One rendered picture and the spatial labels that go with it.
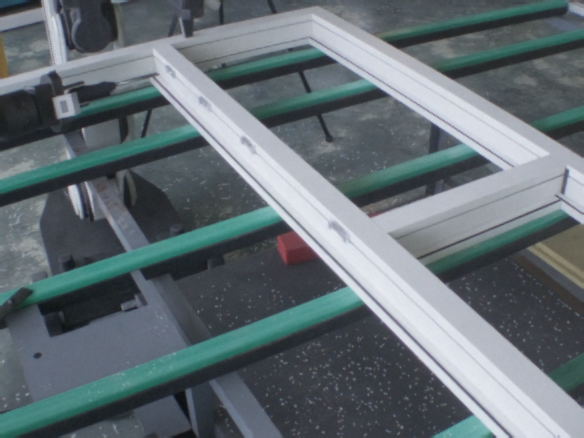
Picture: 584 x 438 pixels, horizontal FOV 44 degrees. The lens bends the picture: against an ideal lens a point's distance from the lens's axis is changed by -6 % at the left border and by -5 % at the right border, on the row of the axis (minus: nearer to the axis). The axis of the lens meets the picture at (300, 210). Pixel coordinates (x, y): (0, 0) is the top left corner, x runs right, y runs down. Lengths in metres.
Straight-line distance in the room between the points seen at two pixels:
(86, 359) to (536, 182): 0.75
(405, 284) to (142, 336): 0.36
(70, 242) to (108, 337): 1.41
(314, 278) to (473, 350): 0.67
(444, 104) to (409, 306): 0.61
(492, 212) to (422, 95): 0.43
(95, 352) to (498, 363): 0.53
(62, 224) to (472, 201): 1.67
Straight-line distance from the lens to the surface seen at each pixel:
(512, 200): 1.23
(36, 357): 1.06
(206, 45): 1.78
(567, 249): 1.61
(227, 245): 1.21
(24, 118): 1.47
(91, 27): 1.87
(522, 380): 0.88
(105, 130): 2.10
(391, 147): 3.18
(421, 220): 1.10
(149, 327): 1.06
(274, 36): 1.86
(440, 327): 0.96
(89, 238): 2.45
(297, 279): 1.53
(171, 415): 1.33
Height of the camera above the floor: 1.56
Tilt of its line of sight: 34 degrees down
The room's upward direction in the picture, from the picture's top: 1 degrees counter-clockwise
